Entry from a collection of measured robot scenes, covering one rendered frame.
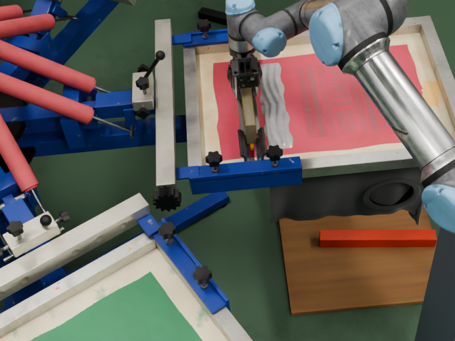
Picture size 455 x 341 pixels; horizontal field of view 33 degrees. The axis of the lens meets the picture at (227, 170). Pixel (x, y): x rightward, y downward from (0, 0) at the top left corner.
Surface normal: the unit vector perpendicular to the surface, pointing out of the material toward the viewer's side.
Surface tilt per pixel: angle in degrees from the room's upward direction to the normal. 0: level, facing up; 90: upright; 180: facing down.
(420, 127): 37
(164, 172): 0
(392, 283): 0
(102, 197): 0
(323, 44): 87
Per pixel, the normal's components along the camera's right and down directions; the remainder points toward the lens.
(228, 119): -0.07, -0.65
